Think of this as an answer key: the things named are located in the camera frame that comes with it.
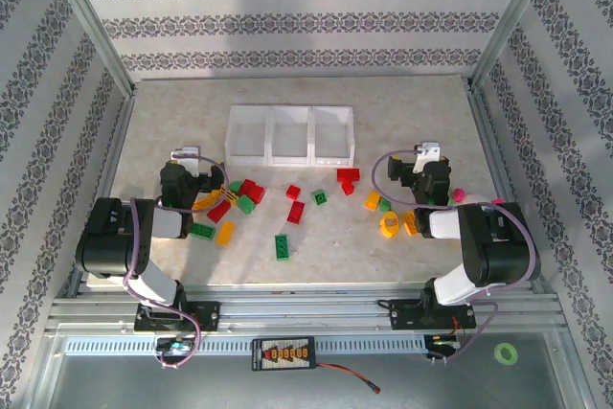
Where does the yellow rectangular lego brick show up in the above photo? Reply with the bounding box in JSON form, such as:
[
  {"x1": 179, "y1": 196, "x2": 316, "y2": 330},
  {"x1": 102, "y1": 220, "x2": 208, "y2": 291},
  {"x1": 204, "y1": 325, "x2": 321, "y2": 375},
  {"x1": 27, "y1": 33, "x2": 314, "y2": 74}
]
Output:
[
  {"x1": 401, "y1": 210, "x2": 420, "y2": 238},
  {"x1": 215, "y1": 220, "x2": 237, "y2": 248}
]

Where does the yellow round lego piece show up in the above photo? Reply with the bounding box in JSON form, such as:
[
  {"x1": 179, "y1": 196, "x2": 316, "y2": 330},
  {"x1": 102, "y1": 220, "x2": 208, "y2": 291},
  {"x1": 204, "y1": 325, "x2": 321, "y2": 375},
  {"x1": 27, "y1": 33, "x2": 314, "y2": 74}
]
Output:
[{"x1": 377, "y1": 211, "x2": 407, "y2": 239}]

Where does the red rectangular lego brick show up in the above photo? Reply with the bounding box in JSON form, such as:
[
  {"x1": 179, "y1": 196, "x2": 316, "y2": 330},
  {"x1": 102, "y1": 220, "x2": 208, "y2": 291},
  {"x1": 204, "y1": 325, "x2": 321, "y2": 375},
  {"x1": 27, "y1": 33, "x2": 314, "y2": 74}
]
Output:
[
  {"x1": 206, "y1": 199, "x2": 234, "y2": 225},
  {"x1": 286, "y1": 200, "x2": 307, "y2": 225}
]

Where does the green long lego brick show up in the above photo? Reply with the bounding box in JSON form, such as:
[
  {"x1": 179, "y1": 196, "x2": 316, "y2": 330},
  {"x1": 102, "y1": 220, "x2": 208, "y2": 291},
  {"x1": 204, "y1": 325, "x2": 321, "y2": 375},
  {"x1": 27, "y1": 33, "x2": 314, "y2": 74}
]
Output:
[
  {"x1": 187, "y1": 222, "x2": 216, "y2": 241},
  {"x1": 274, "y1": 233, "x2": 292, "y2": 262}
]

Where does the white pink plush toy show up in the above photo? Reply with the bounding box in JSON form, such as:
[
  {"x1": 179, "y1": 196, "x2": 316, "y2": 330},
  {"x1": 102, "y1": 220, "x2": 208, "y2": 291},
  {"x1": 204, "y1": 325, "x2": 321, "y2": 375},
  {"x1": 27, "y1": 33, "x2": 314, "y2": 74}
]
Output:
[{"x1": 447, "y1": 187, "x2": 507, "y2": 212}]

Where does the small circuit board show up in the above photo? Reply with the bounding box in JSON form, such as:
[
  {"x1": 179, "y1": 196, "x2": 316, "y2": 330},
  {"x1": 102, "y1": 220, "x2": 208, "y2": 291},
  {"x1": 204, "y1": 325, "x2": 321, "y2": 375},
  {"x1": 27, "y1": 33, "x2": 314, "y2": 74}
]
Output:
[
  {"x1": 153, "y1": 336, "x2": 196, "y2": 358},
  {"x1": 427, "y1": 334, "x2": 462, "y2": 358}
]

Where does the green tape roll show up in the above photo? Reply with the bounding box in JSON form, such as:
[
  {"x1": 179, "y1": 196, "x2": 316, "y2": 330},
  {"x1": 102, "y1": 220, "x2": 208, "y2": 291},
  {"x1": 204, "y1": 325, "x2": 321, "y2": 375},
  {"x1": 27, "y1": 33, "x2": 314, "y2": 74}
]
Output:
[{"x1": 494, "y1": 342, "x2": 519, "y2": 365}]

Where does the black power distribution board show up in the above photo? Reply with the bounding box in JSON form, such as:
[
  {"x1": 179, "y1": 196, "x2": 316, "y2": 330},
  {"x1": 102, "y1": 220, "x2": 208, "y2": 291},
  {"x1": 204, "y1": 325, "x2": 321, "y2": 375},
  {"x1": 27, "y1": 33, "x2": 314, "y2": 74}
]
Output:
[{"x1": 252, "y1": 335, "x2": 316, "y2": 372}]

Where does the grey metal panel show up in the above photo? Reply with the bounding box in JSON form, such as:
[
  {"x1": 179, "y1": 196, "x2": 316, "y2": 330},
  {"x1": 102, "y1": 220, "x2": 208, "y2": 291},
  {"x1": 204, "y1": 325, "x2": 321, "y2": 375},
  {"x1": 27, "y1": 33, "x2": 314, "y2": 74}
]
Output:
[{"x1": 28, "y1": 331, "x2": 598, "y2": 409}]

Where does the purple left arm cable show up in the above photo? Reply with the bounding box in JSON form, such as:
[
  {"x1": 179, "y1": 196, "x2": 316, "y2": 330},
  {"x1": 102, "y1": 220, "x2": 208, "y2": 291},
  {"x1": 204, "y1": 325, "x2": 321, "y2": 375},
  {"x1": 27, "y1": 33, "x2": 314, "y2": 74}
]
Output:
[{"x1": 123, "y1": 152, "x2": 228, "y2": 371}]

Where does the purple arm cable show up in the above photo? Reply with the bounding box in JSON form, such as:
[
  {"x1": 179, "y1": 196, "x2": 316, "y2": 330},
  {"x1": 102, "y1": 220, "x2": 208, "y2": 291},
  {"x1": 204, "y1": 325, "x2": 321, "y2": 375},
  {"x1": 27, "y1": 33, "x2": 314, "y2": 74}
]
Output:
[
  {"x1": 123, "y1": 152, "x2": 228, "y2": 371},
  {"x1": 372, "y1": 150, "x2": 540, "y2": 367}
]

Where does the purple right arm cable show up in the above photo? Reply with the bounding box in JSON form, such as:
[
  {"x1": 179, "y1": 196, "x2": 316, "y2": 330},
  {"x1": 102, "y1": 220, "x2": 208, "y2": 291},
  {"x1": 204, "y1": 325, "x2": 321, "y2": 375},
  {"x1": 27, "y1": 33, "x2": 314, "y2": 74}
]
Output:
[{"x1": 372, "y1": 150, "x2": 540, "y2": 367}]

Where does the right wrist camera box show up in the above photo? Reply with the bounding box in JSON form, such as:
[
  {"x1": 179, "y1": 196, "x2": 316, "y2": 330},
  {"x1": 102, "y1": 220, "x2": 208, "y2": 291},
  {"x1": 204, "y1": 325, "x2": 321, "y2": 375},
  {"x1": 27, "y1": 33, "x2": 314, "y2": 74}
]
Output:
[{"x1": 412, "y1": 141, "x2": 441, "y2": 173}]

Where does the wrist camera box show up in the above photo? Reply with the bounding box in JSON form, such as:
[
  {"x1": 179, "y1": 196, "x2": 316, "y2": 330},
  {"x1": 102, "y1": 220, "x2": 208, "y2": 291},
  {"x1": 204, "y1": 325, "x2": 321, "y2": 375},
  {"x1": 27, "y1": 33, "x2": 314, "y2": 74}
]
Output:
[
  {"x1": 170, "y1": 145, "x2": 201, "y2": 176},
  {"x1": 412, "y1": 141, "x2": 441, "y2": 173}
]

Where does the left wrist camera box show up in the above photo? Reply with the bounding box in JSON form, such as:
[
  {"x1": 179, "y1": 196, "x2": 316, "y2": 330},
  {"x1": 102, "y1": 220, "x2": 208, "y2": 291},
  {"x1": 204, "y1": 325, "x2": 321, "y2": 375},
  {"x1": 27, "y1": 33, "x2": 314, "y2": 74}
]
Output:
[{"x1": 170, "y1": 145, "x2": 201, "y2": 176}]

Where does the aluminium side rail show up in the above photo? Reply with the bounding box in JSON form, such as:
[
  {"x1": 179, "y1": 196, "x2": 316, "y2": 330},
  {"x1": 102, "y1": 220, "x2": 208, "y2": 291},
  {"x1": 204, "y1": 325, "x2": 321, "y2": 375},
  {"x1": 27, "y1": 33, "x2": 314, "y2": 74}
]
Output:
[
  {"x1": 466, "y1": 82, "x2": 547, "y2": 294},
  {"x1": 64, "y1": 85, "x2": 138, "y2": 299}
]

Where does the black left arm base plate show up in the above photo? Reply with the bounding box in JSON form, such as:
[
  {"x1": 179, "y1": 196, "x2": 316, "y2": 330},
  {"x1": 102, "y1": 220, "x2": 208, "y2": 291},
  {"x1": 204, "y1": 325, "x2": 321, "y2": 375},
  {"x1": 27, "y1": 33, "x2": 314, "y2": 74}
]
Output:
[{"x1": 133, "y1": 301, "x2": 222, "y2": 333}]

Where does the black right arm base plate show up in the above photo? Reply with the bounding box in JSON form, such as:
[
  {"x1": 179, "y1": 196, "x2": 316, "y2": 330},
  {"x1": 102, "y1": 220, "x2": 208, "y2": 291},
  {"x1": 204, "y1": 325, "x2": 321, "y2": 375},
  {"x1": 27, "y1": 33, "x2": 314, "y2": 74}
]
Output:
[{"x1": 388, "y1": 297, "x2": 478, "y2": 331}]

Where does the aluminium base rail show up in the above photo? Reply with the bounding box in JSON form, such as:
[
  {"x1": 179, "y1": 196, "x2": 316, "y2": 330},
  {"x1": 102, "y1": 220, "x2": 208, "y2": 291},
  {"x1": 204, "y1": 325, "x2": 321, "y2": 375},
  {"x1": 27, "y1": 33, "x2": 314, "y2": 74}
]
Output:
[{"x1": 45, "y1": 284, "x2": 569, "y2": 333}]

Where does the grey slotted cable duct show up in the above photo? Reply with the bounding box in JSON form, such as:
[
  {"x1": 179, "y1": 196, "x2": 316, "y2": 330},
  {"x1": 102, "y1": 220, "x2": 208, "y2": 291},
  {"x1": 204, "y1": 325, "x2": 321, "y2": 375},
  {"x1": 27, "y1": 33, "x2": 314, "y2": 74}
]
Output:
[{"x1": 64, "y1": 335, "x2": 427, "y2": 357}]

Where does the aluminium frame post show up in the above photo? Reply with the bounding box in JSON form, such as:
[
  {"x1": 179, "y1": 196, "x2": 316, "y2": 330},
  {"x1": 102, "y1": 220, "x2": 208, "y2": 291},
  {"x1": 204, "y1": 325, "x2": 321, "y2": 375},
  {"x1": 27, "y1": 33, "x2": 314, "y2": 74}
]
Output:
[
  {"x1": 40, "y1": 0, "x2": 137, "y2": 99},
  {"x1": 468, "y1": 0, "x2": 560, "y2": 92}
]

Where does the red black wire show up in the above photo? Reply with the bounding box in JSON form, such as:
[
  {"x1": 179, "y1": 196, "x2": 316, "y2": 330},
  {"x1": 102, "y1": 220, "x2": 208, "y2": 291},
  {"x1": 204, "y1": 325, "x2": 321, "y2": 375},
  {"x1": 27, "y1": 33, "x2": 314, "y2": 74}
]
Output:
[{"x1": 313, "y1": 361, "x2": 383, "y2": 394}]

